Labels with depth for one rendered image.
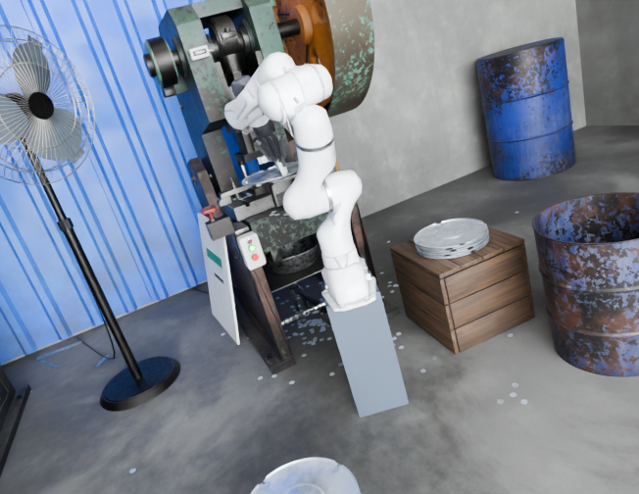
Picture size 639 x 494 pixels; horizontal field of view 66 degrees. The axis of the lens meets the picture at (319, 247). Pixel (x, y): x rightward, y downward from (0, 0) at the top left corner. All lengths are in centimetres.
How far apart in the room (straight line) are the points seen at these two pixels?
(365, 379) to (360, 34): 126
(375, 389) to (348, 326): 26
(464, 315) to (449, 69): 258
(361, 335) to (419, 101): 265
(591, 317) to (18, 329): 304
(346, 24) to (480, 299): 114
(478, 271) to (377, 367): 54
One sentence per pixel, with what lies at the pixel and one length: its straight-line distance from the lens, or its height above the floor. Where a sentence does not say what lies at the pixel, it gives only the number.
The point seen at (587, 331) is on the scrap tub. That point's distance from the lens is 179.
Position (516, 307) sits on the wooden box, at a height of 9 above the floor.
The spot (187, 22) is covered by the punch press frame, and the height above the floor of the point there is 143.
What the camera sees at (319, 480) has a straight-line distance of 134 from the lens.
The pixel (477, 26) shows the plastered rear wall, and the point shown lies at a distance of 437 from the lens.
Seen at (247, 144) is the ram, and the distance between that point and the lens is 216.
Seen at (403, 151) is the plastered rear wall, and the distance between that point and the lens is 394.
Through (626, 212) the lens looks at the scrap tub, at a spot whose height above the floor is 41.
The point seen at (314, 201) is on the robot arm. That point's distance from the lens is 148.
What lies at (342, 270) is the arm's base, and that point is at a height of 55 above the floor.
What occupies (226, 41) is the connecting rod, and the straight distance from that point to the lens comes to 217.
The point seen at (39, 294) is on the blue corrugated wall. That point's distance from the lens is 344.
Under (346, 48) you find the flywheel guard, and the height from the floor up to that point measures 118.
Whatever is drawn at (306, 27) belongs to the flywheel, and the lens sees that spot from 229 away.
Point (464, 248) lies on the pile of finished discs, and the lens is 194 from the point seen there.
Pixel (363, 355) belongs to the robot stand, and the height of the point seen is 24.
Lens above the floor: 115
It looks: 20 degrees down
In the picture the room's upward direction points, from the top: 16 degrees counter-clockwise
